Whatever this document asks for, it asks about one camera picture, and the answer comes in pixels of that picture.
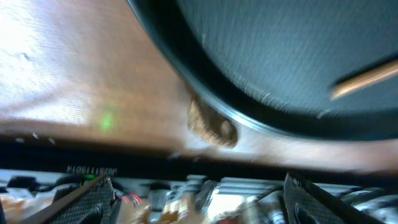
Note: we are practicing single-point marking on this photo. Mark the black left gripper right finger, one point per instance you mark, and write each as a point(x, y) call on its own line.
point(318, 204)

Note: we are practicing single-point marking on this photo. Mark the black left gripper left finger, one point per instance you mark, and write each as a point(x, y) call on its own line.
point(93, 202)

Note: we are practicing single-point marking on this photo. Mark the round black tray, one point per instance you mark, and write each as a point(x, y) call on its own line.
point(271, 65)

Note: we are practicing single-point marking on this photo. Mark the brown walnut shell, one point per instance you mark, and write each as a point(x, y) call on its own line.
point(210, 125)

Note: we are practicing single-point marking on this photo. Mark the wooden chopstick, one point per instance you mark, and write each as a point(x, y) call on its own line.
point(363, 80)

